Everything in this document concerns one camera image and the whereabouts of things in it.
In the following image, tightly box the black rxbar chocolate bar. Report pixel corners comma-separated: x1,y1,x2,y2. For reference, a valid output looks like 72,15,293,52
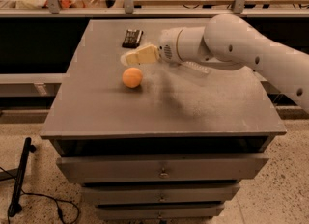
122,29,143,48

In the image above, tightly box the orange ball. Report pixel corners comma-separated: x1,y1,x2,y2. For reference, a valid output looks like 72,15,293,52
122,68,143,88

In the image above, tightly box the clear plastic water bottle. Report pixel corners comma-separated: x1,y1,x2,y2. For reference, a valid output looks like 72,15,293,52
183,62,210,74

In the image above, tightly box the black stand pole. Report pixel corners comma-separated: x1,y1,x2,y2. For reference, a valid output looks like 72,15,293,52
8,137,36,217

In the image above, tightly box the black floor cable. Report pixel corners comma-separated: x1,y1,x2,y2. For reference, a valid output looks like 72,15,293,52
0,166,81,224

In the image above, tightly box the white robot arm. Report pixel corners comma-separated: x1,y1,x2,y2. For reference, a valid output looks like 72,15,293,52
121,14,309,112

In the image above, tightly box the grey drawer cabinet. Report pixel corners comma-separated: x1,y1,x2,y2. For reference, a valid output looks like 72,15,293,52
42,19,285,220

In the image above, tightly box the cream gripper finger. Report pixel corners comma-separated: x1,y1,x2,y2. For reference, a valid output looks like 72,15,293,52
121,53,135,66
125,44,159,65

